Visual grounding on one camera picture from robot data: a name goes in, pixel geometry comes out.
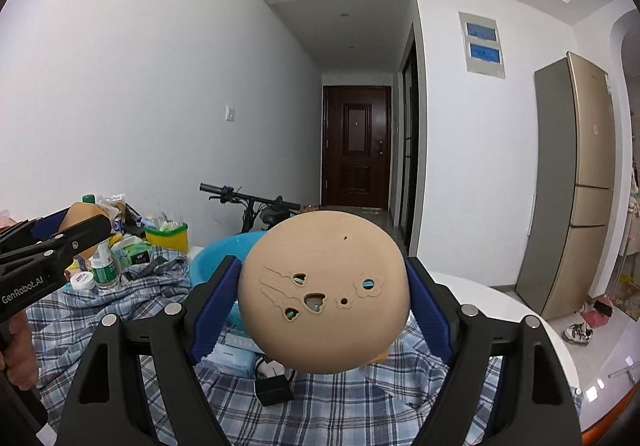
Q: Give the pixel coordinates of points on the white jar lid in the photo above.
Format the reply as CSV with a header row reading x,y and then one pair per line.
x,y
82,280

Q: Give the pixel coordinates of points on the white light switch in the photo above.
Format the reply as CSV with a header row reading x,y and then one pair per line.
x,y
229,113

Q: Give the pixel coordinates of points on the white charger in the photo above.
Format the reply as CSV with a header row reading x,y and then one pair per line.
x,y
270,368

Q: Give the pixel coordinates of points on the white sneaker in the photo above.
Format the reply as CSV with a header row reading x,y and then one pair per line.
x,y
577,333

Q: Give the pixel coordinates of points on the dark brown entrance door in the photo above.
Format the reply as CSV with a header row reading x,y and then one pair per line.
x,y
357,151

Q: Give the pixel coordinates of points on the black plastic bag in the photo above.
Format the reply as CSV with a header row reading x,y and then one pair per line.
x,y
132,216

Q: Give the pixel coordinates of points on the yellow and green container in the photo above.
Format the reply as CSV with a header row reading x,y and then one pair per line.
x,y
167,238

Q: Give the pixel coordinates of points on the black-framed glass sliding door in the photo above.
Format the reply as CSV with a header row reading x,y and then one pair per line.
x,y
412,151

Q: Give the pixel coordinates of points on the black bicycle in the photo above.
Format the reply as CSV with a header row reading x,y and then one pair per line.
x,y
230,193

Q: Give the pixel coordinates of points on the blue plastic basin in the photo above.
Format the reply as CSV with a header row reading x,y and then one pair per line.
x,y
215,256

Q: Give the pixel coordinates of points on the clear green-capped water bottle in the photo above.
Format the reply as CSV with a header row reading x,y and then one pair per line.
x,y
105,271

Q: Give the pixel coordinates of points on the pink box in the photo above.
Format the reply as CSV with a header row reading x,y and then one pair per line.
x,y
597,313

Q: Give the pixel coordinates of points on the black power adapter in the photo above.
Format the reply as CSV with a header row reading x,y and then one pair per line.
x,y
274,391

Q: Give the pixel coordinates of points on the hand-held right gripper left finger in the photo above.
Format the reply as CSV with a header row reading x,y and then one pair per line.
x,y
210,321

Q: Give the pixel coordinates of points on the grey wall panel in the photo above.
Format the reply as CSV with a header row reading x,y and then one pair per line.
x,y
482,46

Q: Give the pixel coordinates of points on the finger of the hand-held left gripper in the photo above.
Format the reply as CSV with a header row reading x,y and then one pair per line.
x,y
85,236
47,223

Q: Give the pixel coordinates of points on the round tan wooden disc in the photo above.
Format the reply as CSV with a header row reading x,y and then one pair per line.
x,y
325,251

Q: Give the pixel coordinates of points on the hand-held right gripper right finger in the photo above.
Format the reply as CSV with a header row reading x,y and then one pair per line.
x,y
430,311

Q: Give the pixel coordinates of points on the amber soap case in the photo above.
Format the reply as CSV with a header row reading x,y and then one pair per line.
x,y
82,218

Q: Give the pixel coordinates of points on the gold refrigerator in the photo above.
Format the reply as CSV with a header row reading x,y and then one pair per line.
x,y
575,201

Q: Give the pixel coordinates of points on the open green tissue pack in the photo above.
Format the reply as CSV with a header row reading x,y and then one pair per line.
x,y
137,253

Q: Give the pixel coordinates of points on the person's left hand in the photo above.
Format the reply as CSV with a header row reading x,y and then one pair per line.
x,y
20,351

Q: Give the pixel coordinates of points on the bunch of clear sachets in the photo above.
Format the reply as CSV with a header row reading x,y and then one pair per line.
x,y
170,220

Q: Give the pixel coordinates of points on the blue plaid shirt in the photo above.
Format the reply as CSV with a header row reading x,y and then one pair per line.
x,y
325,406

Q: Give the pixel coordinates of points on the light blue wipes pack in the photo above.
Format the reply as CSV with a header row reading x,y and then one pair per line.
x,y
240,356

